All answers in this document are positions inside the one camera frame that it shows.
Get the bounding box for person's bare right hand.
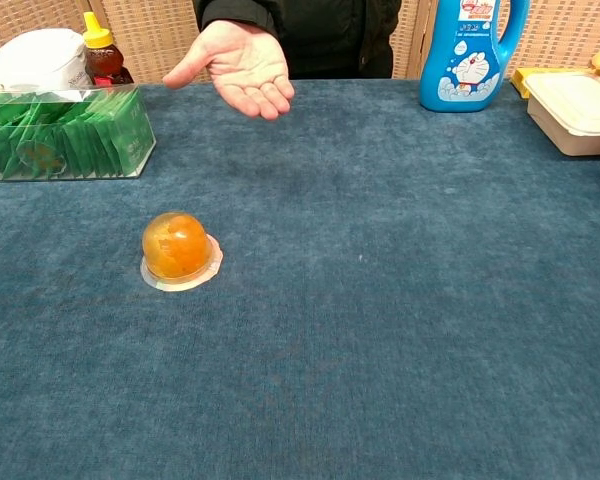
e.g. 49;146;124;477
162;20;296;121

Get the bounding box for orange jelly cup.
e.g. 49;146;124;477
139;211;225;294

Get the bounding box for person's black jacket torso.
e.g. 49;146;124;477
192;0;404;81

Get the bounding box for woven rattan folding screen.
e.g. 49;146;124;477
0;0;600;85

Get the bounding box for honey bottle yellow cap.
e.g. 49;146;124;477
82;11;135;87

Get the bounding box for clear box green sachets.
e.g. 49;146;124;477
0;83;157;182

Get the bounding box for blue detergent pump bottle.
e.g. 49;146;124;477
418;0;531;112

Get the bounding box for blue tablecloth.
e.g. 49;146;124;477
0;79;600;480

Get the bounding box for beige lidded lunch box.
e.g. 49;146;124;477
524;69;600;157

